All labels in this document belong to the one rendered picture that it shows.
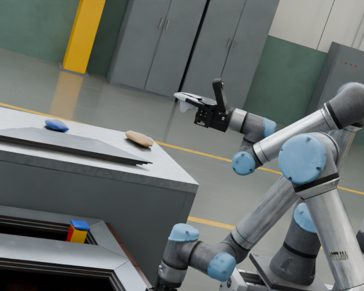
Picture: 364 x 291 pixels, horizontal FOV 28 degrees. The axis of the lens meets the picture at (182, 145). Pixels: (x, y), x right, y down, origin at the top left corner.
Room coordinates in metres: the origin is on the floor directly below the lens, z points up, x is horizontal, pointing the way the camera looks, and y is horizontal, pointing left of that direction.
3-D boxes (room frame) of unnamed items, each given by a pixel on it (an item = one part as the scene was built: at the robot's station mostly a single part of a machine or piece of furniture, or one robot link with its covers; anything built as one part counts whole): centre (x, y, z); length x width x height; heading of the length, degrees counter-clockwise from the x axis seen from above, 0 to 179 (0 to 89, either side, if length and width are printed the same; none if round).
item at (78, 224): (2.47, 0.26, 0.88); 0.06 x 0.06 x 0.02; 27
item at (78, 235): (2.47, 0.26, 0.78); 0.05 x 0.05 x 0.19; 27
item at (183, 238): (1.87, -0.09, 1.15); 0.09 x 0.08 x 0.11; 66
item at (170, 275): (1.87, -0.08, 1.08); 0.08 x 0.08 x 0.05
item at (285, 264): (2.25, -0.47, 1.09); 0.15 x 0.15 x 0.10
